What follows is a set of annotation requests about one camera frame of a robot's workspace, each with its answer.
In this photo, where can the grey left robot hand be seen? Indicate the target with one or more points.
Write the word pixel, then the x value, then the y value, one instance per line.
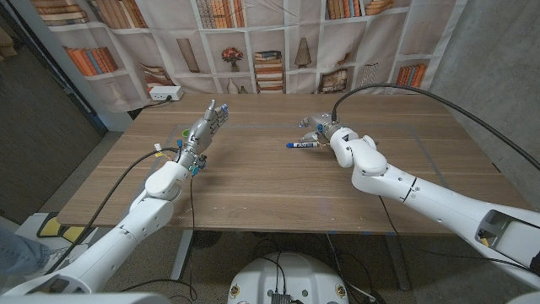
pixel 202 133

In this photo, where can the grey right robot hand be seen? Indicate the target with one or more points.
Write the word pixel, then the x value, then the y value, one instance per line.
pixel 325 124

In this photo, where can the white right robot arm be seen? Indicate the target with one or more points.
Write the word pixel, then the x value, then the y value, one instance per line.
pixel 422 190

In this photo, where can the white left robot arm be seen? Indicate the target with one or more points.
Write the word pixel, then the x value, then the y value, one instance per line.
pixel 126 228

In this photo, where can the small green plastic cup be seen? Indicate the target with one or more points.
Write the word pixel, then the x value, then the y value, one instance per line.
pixel 185 133

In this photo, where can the white power strip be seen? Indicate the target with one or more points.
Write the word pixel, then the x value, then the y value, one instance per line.
pixel 164 93

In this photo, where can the printed bookshelf backdrop cloth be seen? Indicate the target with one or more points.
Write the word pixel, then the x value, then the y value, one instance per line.
pixel 295 25

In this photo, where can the black round ribbed object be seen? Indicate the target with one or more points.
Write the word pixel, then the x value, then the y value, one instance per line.
pixel 206 240

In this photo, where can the grey metal table leg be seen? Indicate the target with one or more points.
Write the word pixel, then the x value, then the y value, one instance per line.
pixel 182 257
pixel 398 266

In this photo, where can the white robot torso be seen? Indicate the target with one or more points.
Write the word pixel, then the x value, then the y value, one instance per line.
pixel 291 278

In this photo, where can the yellow black foot pedal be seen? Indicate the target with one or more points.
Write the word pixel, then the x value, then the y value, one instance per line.
pixel 52 228

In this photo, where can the grey white sneaker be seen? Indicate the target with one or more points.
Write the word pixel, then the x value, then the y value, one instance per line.
pixel 59 252

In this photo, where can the person leg in blue jeans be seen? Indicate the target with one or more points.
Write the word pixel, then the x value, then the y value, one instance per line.
pixel 21 253

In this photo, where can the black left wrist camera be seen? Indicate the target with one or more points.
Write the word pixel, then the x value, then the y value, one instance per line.
pixel 200 162

